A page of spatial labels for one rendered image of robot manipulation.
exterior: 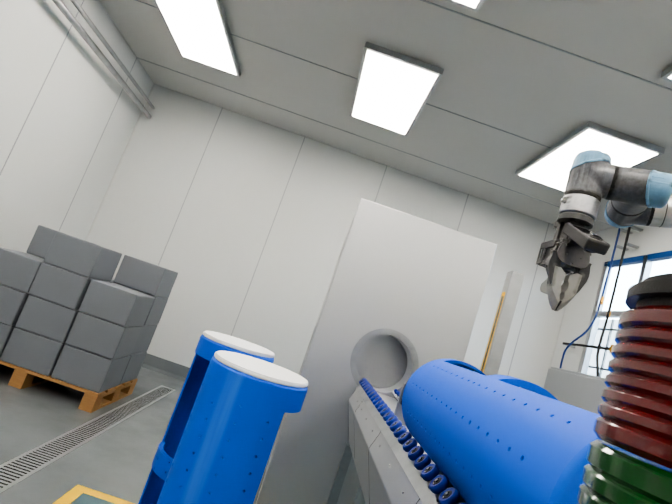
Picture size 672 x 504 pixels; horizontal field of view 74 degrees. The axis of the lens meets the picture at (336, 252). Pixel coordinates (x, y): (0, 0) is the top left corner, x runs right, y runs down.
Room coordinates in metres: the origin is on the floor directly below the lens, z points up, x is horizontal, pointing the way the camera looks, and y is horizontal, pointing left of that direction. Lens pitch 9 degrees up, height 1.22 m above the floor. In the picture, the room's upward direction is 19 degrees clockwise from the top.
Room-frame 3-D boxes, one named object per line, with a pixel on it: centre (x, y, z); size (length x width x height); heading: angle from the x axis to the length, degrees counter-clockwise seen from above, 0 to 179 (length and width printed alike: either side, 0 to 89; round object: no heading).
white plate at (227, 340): (1.71, 0.23, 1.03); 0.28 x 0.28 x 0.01
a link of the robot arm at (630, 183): (0.91, -0.58, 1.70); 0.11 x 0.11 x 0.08; 65
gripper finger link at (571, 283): (0.94, -0.49, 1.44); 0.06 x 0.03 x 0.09; 2
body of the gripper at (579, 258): (0.94, -0.47, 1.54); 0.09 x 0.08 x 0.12; 2
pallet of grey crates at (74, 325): (3.95, 1.95, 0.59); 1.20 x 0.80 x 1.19; 91
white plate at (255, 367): (1.31, 0.09, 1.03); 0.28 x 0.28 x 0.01
